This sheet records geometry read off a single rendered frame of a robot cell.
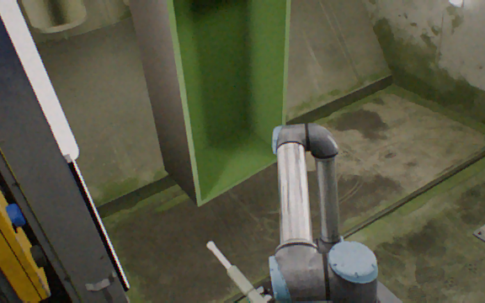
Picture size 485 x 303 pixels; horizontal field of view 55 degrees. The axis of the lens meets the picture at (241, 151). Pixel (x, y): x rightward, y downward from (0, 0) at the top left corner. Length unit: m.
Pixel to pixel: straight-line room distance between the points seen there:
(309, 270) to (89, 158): 2.06
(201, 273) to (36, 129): 1.53
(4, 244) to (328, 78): 3.19
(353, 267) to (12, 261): 0.95
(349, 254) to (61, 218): 0.94
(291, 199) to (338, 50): 2.45
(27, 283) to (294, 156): 1.09
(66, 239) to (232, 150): 1.35
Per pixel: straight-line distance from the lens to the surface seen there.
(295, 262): 1.55
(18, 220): 1.04
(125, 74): 3.37
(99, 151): 3.27
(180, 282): 2.74
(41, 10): 2.99
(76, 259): 1.78
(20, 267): 1.07
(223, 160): 2.73
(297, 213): 1.66
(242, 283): 2.20
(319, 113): 3.81
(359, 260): 1.54
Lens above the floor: 2.05
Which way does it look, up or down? 34 degrees down
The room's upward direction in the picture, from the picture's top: 10 degrees counter-clockwise
